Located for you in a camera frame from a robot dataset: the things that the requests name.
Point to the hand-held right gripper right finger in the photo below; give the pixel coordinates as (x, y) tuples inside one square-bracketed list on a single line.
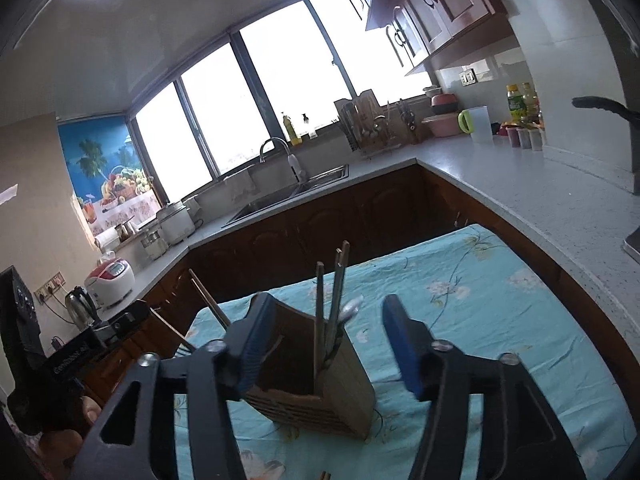
[(400, 345)]

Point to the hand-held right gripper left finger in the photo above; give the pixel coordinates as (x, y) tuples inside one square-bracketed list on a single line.
[(256, 342)]

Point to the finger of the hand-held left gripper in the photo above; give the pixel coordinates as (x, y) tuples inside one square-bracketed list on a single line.
[(125, 322)]

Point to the metal spoon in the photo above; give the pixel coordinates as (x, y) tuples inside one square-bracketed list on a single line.
[(351, 309)]

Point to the wooden utensil holder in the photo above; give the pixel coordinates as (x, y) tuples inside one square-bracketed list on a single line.
[(310, 400)]

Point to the person's left hand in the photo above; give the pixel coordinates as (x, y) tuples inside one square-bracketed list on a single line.
[(62, 445)]

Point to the steel electric kettle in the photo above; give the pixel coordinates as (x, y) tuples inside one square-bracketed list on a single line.
[(82, 307)]

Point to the red and white rice cooker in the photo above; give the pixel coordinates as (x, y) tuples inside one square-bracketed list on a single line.
[(110, 280)]

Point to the glass jar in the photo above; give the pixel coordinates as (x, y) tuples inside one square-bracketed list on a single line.
[(154, 246)]

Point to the paper towel roll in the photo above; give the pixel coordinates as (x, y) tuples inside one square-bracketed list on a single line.
[(106, 240)]

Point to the floral blue tablecloth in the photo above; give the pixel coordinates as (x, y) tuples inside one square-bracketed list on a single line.
[(475, 300)]

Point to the dark wooden lower cabinets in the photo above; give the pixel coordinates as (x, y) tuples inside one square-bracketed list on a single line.
[(325, 220)]

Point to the steel kitchen sink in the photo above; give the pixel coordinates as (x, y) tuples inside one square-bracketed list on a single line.
[(285, 195)]

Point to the dish cloth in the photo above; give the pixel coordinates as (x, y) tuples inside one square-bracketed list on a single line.
[(241, 186)]

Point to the metal faucet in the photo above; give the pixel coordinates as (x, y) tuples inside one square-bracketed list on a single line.
[(295, 165)]

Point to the grey kitchen countertop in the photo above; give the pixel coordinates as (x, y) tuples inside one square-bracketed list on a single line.
[(525, 185)]

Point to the yellow dish soap bottle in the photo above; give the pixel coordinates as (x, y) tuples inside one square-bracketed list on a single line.
[(291, 130)]

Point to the white pump bottle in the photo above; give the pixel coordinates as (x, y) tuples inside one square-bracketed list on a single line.
[(309, 127)]

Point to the cutting board rack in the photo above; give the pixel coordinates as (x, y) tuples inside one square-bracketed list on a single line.
[(365, 125)]

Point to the pink basin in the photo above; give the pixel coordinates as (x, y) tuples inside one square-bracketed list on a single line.
[(442, 126)]

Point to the white cup green lid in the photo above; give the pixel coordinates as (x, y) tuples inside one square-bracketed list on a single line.
[(477, 125)]

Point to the row of condiment jars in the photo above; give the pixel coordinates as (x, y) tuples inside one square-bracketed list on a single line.
[(525, 137)]

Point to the red pot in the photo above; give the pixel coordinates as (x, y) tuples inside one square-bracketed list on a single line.
[(445, 104)]

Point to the kitchen window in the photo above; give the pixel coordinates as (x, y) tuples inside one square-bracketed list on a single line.
[(260, 95)]

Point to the stove top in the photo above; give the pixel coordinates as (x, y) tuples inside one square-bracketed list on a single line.
[(632, 242)]

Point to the yellow oil bottle green label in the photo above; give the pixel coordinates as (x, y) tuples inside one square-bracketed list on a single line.
[(515, 105)]

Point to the wooden upper cabinets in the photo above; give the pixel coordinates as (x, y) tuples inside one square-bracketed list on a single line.
[(430, 5)]

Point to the wall power strip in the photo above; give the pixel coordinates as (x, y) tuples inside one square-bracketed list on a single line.
[(50, 286)]

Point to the tropical fruit wall poster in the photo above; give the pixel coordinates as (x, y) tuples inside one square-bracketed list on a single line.
[(107, 175)]

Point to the wall outlet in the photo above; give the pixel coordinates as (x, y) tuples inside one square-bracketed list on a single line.
[(468, 76)]

